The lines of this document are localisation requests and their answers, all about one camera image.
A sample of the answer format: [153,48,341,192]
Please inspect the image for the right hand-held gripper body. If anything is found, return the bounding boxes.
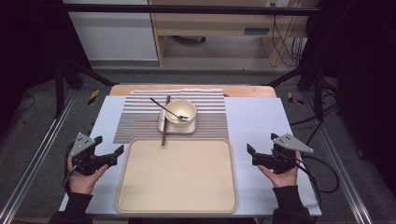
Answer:
[264,133,315,175]

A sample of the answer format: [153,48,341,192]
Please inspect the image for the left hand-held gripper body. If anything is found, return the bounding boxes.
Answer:
[70,133,110,175]

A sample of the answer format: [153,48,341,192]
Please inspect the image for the brown wooden chopsticks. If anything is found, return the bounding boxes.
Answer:
[161,94,172,147]

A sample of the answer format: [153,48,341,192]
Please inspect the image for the beige plastic tray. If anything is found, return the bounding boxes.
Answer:
[115,137,239,215]

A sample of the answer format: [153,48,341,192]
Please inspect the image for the cream bowl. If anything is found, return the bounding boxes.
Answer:
[163,98,198,127]

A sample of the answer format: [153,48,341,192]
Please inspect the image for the person's right hand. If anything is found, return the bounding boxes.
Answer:
[257,151,302,189]

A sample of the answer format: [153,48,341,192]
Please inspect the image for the person's left hand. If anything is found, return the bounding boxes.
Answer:
[66,156,109,195]

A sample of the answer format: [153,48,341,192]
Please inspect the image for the pale blue board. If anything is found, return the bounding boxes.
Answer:
[58,95,322,217]

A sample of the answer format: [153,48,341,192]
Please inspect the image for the striped woven placemat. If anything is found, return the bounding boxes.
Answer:
[112,88,231,145]

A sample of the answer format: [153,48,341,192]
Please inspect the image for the yellow-black floor tape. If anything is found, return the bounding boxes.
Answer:
[87,89,101,106]
[287,91,305,105]

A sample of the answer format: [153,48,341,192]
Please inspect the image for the wooden table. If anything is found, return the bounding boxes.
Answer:
[109,83,277,98]

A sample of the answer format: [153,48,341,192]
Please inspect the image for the black metal stand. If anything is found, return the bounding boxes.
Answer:
[53,57,116,119]
[264,62,325,122]

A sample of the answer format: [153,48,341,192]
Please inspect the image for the white square plate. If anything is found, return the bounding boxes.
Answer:
[158,108,197,135]

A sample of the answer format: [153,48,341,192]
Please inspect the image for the white cabinet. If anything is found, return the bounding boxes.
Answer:
[63,0,159,62]

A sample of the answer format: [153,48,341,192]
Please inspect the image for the light wooden desk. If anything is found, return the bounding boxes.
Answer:
[148,0,312,67]

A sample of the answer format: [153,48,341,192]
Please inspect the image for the aluminium floor rail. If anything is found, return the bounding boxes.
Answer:
[0,90,78,224]
[302,92,374,224]

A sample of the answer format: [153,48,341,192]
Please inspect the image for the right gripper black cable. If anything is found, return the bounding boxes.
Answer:
[292,154,341,194]

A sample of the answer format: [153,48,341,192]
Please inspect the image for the black-handled metal spoon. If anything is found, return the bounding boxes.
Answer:
[149,97,190,122]

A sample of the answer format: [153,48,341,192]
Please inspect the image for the bundle of hanging cables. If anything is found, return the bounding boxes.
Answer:
[271,14,305,67]

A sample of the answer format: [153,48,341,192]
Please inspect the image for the black horizontal frame bar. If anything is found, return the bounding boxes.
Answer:
[62,3,321,17]

